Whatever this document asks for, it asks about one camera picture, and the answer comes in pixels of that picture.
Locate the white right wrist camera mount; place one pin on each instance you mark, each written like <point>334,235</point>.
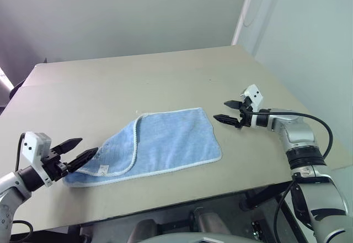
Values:
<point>255,92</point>

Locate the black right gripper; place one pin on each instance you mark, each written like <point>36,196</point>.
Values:
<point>245,116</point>

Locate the light blue terry towel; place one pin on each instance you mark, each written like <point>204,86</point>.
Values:
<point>171,140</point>

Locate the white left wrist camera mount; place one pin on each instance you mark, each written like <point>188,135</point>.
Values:
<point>34,146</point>

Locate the dark rounded grey shape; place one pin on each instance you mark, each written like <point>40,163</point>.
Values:
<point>211,221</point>
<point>144,230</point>

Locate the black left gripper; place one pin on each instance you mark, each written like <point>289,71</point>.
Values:
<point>53,165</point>

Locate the black table frame bracket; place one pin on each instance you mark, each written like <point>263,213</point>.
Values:
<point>262,197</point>

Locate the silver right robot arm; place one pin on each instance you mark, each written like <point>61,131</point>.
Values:
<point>300,136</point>

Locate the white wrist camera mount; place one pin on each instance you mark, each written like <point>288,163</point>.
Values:
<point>255,92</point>
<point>34,146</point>

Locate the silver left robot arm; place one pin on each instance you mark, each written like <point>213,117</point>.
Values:
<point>11,185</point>

